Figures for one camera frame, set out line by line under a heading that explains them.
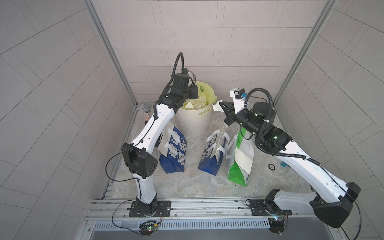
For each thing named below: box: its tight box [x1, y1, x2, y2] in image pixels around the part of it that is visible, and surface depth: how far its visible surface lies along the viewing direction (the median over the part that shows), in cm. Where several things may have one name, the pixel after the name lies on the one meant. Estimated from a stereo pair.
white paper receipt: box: [212, 99, 224, 113], surface depth 65 cm
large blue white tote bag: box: [158, 121, 187, 174], surface depth 78 cm
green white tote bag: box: [226, 126, 255, 187], surface depth 69 cm
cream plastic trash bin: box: [175, 81, 216, 137], surface depth 88 cm
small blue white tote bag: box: [198, 123, 231, 176], surface depth 79 cm
